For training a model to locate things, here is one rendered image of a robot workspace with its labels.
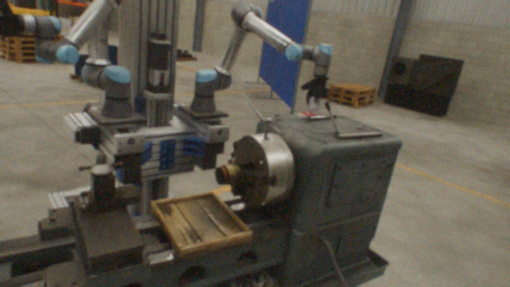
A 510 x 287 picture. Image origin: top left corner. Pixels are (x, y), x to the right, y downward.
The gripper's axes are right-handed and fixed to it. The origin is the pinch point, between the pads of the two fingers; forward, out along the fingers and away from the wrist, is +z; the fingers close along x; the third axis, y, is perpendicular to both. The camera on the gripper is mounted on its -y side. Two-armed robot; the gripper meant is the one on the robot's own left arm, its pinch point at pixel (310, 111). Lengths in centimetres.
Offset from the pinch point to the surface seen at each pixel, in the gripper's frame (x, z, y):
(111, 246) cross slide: -109, 31, 39
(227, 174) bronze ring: -62, 18, 26
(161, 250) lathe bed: -90, 43, 31
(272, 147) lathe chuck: -46, 6, 30
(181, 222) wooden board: -79, 39, 22
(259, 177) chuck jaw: -54, 16, 36
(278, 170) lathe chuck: -46, 13, 37
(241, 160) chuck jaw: -54, 15, 21
